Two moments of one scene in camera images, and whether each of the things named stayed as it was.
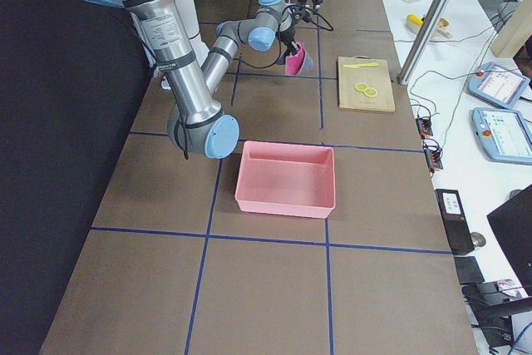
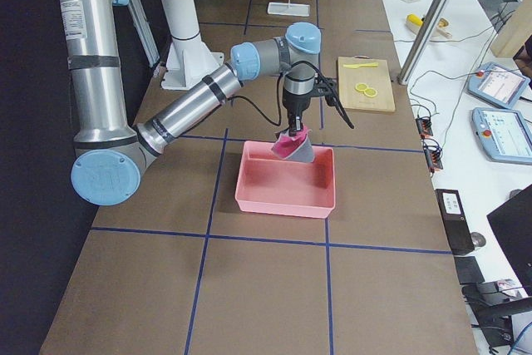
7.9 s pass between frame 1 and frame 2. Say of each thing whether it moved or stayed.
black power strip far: stayed
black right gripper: moved
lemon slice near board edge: stayed
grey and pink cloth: moved
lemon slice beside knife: stayed
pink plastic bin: stayed
